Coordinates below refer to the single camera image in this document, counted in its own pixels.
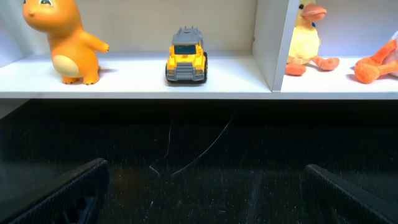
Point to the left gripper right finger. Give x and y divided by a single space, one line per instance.
339 202

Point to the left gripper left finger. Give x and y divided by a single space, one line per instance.
62 196

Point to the grey and yellow toy truck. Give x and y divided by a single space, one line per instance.
186 59

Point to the white shelf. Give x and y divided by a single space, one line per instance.
140 84

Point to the white plush duck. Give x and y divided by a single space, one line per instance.
373 67

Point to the orange dragon toy figure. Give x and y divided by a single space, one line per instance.
68 40

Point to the yellow plush duck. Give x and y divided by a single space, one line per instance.
304 40

